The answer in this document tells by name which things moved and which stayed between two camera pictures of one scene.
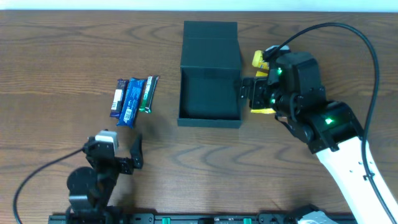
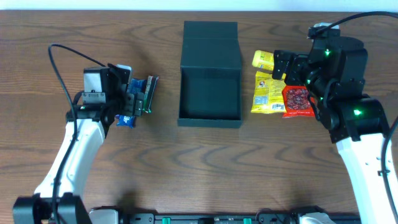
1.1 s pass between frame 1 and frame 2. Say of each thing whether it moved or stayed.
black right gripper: moved
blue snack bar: stayed
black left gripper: moved
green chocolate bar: stayed
